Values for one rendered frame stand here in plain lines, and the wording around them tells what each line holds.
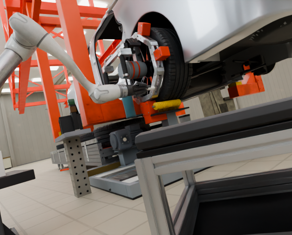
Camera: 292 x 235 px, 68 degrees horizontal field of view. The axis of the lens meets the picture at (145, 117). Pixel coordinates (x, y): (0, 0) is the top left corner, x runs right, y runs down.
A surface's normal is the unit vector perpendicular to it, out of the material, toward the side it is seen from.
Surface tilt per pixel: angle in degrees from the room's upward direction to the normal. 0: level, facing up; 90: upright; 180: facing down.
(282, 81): 90
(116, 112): 90
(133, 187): 90
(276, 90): 90
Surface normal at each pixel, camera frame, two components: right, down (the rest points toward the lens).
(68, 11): 0.50, -0.18
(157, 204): -0.32, 0.01
